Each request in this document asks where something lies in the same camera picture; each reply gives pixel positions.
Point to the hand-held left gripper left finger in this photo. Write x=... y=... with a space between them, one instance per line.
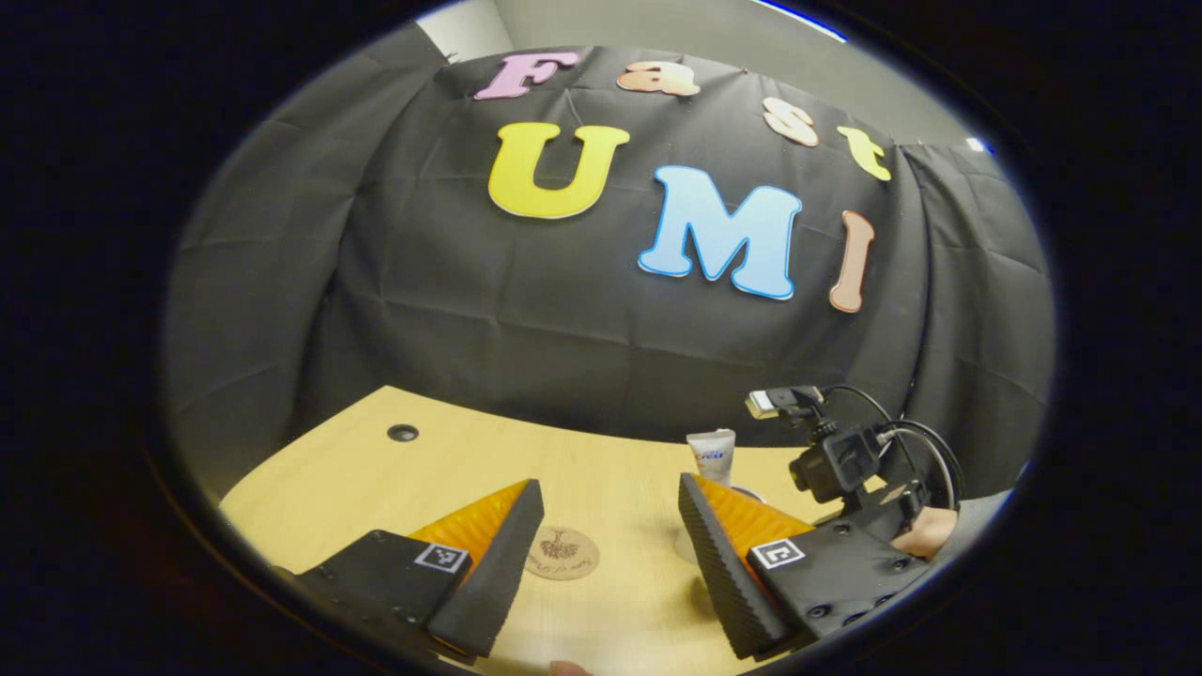
x=493 y=582

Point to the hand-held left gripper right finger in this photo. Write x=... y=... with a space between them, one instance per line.
x=718 y=573

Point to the round wooden coaster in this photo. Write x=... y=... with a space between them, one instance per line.
x=562 y=553

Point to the white toothpaste tube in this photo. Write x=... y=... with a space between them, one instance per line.
x=712 y=455

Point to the wooden desktop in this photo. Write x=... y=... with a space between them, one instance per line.
x=610 y=488

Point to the black backdrop cloth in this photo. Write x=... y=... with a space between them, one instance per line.
x=563 y=329

